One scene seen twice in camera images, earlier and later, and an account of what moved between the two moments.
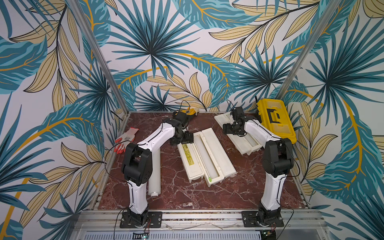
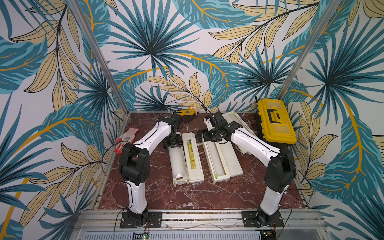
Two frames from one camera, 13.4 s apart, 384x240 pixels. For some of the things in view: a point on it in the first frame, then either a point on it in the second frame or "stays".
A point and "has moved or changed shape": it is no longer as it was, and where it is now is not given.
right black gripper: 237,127 to 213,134
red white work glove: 121,143 stays
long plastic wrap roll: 154,184 to 177,162
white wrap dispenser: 215,164 has moved or changed shape
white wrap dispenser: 191,161 has moved or changed shape
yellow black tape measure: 193,111 stays
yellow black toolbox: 274,115 stays
